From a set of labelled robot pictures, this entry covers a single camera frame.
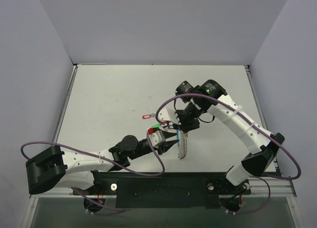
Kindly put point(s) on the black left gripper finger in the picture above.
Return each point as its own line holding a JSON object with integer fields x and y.
{"x": 167, "y": 145}
{"x": 169, "y": 134}

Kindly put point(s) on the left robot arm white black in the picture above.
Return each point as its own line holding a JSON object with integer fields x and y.
{"x": 64, "y": 166}

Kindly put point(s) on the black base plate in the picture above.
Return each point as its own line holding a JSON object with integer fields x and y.
{"x": 171, "y": 190}

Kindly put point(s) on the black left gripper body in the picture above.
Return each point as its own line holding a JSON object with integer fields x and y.
{"x": 160, "y": 149}

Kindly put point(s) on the aluminium rail frame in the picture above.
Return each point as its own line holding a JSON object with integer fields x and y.
{"x": 105, "y": 103}

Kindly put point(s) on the red tag key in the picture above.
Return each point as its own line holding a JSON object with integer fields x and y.
{"x": 147, "y": 116}

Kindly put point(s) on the black tag key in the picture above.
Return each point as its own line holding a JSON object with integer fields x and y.
{"x": 168, "y": 126}

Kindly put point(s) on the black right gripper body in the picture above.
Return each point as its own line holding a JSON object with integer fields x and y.
{"x": 187, "y": 125}

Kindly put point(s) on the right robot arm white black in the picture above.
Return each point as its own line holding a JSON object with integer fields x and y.
{"x": 212, "y": 98}

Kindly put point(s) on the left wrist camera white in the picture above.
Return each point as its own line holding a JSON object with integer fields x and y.
{"x": 156, "y": 137}

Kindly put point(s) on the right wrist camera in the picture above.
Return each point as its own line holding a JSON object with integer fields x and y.
{"x": 168, "y": 115}

